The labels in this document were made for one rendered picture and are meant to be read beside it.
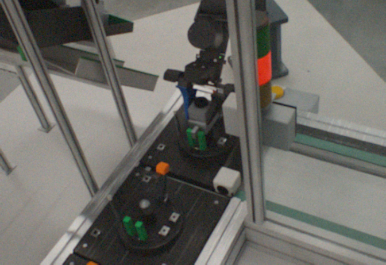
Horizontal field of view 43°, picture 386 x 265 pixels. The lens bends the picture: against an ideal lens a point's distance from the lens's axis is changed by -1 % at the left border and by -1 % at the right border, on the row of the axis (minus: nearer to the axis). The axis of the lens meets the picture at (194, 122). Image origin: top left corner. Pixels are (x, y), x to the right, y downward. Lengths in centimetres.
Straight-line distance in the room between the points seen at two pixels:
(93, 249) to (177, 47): 83
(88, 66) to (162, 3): 254
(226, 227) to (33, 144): 67
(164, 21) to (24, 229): 89
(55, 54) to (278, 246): 66
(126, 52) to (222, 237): 86
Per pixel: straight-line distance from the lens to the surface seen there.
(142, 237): 99
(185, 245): 100
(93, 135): 141
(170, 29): 174
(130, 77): 121
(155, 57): 163
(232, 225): 102
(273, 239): 104
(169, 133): 120
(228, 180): 105
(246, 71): 72
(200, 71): 99
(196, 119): 109
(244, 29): 68
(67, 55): 122
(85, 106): 152
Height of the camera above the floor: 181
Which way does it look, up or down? 44 degrees down
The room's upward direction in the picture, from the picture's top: 11 degrees counter-clockwise
